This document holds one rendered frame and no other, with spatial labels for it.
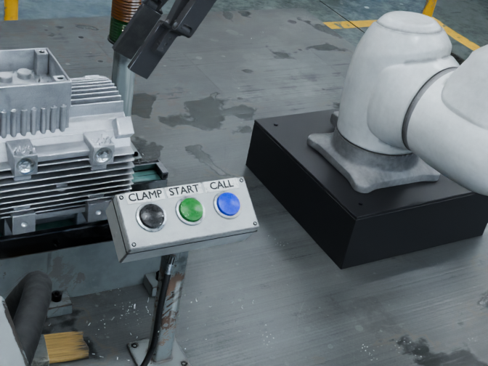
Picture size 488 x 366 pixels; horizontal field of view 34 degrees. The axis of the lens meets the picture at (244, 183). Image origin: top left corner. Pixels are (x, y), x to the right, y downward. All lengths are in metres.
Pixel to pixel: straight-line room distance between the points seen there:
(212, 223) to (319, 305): 0.37
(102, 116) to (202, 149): 0.54
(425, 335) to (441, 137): 0.31
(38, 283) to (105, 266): 0.68
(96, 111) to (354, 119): 0.48
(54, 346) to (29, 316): 0.65
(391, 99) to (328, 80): 0.71
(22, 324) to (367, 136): 0.96
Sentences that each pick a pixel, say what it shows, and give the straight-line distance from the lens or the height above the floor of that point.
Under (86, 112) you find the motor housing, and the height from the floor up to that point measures 1.09.
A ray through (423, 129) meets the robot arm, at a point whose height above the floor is 1.07.
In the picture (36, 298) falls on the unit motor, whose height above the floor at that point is 1.28.
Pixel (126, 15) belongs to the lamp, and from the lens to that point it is 1.40.
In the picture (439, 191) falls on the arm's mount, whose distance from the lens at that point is 1.43.
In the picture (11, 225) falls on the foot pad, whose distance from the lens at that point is 1.07.
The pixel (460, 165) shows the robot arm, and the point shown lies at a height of 1.05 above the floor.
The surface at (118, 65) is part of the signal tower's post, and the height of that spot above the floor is 0.99.
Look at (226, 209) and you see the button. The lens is 0.96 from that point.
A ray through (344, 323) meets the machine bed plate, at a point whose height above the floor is 0.80.
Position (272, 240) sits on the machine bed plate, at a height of 0.80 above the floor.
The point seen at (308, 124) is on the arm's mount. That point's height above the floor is 0.91.
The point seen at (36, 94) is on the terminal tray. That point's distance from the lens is 1.03.
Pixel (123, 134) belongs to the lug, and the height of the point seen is 1.08.
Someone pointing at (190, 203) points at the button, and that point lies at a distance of 0.95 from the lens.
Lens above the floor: 1.61
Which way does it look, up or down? 33 degrees down
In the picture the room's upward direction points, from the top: 12 degrees clockwise
